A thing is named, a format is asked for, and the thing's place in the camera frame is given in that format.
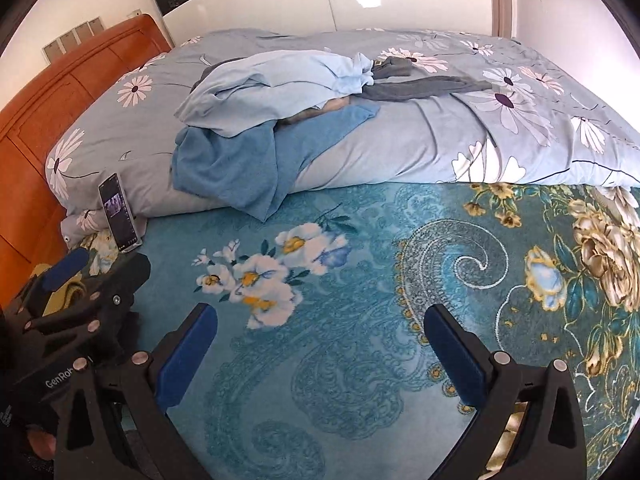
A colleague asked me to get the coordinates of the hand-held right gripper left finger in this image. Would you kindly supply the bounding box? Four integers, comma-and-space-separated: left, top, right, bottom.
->
52, 302, 218, 480

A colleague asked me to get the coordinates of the light blue daisy quilt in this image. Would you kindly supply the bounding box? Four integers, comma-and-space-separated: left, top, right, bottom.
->
45, 27, 640, 251

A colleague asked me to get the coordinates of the white wardrobe with black band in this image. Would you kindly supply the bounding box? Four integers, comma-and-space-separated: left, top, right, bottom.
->
135, 0, 501, 51

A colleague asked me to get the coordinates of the grey wall vent panel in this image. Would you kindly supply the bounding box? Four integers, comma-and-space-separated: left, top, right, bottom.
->
41, 16, 104, 63

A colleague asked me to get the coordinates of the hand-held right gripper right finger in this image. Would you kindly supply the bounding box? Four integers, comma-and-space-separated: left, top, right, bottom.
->
424, 302, 587, 480

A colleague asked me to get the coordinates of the light blue shirt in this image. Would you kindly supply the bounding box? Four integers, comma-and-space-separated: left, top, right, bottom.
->
175, 50, 375, 139

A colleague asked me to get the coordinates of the blue fleece garment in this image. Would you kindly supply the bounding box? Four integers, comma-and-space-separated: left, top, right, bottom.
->
171, 102, 382, 222

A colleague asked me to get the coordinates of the teal floral blanket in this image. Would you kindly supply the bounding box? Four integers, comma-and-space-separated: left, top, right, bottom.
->
30, 180, 640, 480

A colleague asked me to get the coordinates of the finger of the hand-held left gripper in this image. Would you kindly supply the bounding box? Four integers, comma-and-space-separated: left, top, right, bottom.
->
30, 254, 151, 361
15, 249, 91, 331

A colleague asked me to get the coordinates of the wooden bed frame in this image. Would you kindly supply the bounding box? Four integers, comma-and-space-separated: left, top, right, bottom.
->
0, 14, 173, 306

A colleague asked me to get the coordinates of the beige cloth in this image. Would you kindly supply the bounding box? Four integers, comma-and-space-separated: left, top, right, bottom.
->
277, 96, 363, 126

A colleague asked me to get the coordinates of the smartphone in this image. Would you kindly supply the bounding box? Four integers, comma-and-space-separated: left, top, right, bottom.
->
98, 172, 143, 253

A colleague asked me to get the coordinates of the grey garment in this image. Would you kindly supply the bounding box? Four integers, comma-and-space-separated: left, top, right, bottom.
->
357, 56, 493, 103

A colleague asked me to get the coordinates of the person's left hand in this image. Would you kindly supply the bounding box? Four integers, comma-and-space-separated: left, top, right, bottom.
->
25, 425, 57, 461

